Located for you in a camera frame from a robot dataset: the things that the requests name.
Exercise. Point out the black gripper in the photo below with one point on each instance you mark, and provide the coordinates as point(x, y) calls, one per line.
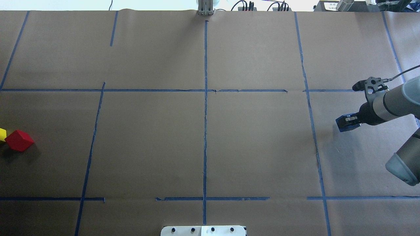
point(367, 114)

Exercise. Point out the red wooden cube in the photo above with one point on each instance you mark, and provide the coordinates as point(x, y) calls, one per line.
point(19, 141)

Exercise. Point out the yellow wooden cube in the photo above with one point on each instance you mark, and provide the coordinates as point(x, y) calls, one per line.
point(3, 135)

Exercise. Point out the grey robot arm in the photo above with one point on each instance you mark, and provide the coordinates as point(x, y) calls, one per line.
point(396, 108)

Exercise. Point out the black power strip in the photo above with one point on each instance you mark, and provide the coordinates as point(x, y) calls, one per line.
point(244, 5)

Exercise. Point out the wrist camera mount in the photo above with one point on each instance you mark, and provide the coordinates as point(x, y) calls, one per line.
point(370, 86)

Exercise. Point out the white camera post with base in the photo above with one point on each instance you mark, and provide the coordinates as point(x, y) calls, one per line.
point(217, 230)

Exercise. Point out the aluminium frame post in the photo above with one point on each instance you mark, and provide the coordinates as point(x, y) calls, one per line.
point(205, 7)

